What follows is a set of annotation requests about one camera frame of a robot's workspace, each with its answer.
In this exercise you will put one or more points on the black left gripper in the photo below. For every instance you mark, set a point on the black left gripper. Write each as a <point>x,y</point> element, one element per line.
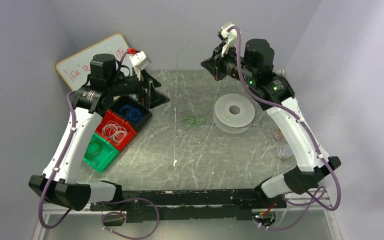
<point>144,88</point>

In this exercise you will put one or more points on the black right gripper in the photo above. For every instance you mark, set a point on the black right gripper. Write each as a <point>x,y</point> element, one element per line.
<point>217,65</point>

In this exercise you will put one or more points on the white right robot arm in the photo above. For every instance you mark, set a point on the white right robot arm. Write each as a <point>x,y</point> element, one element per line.
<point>276,97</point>

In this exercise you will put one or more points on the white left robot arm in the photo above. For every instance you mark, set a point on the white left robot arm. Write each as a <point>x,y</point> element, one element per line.
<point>58,183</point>

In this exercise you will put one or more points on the black storage bin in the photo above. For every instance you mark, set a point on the black storage bin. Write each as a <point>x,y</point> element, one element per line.
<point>132,112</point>

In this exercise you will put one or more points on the red storage bin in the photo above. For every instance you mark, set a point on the red storage bin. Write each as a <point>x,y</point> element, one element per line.
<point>115,130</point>

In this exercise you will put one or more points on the white perforated filament spool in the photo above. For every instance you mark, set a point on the white perforated filament spool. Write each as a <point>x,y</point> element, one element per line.
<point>233,113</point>

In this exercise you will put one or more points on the whiteboard with red writing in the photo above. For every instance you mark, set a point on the whiteboard with red writing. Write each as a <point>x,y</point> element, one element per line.
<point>74,69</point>

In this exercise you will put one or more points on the green storage bin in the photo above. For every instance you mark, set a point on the green storage bin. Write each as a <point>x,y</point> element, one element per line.
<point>99,153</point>

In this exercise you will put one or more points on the pink capped small bottle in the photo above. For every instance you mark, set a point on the pink capped small bottle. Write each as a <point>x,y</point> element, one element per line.
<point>278,135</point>

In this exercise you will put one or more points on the clear small jar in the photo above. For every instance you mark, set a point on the clear small jar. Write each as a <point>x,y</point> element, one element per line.
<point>284,152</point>

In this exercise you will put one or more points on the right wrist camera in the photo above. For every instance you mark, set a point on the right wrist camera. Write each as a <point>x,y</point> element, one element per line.
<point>228,37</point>

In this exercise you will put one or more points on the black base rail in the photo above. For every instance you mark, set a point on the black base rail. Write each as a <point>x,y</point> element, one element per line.
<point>191,204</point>

